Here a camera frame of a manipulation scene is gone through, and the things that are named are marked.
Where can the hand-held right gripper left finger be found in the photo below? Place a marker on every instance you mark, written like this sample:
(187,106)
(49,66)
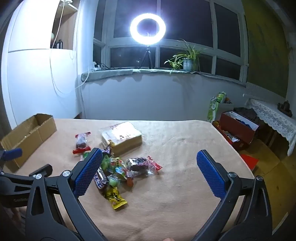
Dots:
(89,172)

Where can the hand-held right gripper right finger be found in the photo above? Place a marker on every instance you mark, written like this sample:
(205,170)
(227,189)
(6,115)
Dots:
(211,176)

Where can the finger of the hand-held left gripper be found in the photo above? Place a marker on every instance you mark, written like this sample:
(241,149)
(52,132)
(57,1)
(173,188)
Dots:
(13,153)
(44,169)

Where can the blue white chocolate bar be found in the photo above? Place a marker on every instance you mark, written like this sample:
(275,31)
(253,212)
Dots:
(101,180)

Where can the brown cardboard box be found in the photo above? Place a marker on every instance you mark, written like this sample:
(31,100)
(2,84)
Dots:
(25,143)

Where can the small dark purple packet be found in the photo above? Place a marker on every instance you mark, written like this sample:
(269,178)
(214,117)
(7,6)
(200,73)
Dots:
(107,150)

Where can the green yellow candy packet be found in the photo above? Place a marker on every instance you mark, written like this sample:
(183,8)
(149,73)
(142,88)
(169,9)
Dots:
(119,165)

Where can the yellow snack packet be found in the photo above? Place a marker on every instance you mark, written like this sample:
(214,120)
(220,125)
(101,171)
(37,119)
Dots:
(114,197)

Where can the small orange candy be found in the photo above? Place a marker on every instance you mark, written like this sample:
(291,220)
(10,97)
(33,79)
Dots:
(130,183)

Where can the dark snack packet red ends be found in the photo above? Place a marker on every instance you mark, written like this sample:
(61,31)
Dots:
(81,143)
(140,165)

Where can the red paper sheet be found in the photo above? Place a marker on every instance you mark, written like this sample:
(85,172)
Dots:
(249,161)

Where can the red storage box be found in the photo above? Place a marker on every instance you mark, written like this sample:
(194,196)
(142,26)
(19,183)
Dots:
(238,134)

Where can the white wardrobe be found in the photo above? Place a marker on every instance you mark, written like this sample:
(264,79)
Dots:
(30,81)

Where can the green yellow snack bag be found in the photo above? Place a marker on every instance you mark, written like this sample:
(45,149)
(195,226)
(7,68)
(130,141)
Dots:
(221,97)

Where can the white lace tablecloth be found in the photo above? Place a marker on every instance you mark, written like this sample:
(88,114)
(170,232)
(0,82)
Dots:
(272,115)

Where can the dark teapot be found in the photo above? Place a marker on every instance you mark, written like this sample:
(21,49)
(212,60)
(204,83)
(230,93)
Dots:
(285,106)

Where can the white power strip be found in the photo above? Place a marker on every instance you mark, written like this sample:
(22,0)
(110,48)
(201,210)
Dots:
(96,68)

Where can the potted spider plant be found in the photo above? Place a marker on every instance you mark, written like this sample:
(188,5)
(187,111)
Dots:
(187,63)

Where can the dark bottle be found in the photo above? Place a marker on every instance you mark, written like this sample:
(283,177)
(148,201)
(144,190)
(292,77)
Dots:
(59,44)

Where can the wooden shelf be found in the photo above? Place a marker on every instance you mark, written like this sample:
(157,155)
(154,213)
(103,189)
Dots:
(69,27)

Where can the large framed window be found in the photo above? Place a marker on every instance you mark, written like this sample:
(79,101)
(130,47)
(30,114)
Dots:
(185,18)

